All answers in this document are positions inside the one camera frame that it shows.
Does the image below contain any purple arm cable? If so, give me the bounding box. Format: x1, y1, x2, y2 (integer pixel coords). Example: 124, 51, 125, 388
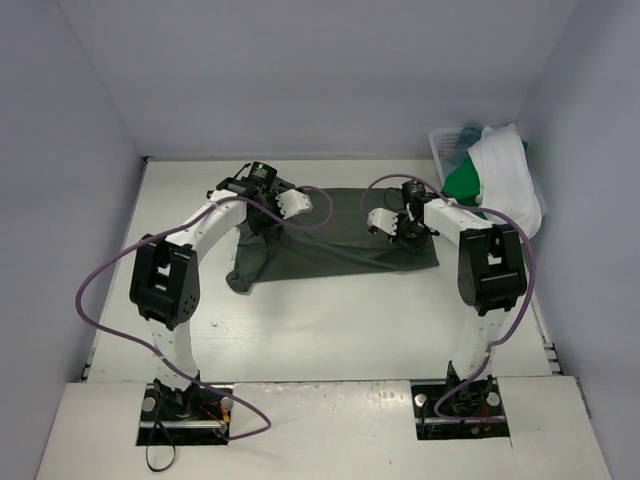
74, 185, 335, 441
360, 173, 539, 419

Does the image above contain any green t shirt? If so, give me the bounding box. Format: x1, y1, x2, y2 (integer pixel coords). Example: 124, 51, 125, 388
442, 141, 528, 207

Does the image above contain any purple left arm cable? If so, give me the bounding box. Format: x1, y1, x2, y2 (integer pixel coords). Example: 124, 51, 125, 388
74, 185, 335, 441

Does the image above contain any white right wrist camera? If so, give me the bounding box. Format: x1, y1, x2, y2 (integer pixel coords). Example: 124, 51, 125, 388
367, 208, 399, 237

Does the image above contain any black loop cable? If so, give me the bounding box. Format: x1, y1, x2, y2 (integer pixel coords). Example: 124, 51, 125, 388
144, 399, 177, 472

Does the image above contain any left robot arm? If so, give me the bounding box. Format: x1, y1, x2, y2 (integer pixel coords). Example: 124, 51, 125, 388
129, 162, 288, 420

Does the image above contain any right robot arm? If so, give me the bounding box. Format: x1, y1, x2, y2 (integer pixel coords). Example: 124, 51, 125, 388
393, 180, 528, 412

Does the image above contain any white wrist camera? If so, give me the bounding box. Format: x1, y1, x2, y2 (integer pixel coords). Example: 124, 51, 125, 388
275, 189, 313, 220
367, 208, 399, 237

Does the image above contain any white t shirt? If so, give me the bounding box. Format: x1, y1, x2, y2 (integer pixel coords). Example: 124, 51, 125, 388
468, 123, 543, 239

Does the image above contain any light blue garment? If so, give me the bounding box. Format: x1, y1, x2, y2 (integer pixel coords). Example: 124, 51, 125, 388
445, 121, 485, 166

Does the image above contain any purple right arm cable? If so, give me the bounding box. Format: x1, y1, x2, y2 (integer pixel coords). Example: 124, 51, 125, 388
360, 173, 539, 419

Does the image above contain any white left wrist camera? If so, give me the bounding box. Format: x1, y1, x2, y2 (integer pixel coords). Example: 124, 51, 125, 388
275, 189, 313, 220

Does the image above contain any white laundry basket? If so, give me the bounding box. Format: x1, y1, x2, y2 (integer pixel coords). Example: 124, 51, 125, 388
428, 127, 549, 231

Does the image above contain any grey t shirt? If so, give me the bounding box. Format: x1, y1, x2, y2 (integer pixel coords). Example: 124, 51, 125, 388
226, 188, 439, 294

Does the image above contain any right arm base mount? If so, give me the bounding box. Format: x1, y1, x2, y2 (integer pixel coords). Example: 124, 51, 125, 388
410, 380, 510, 441

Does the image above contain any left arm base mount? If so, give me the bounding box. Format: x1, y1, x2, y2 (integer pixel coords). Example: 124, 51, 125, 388
136, 383, 234, 446

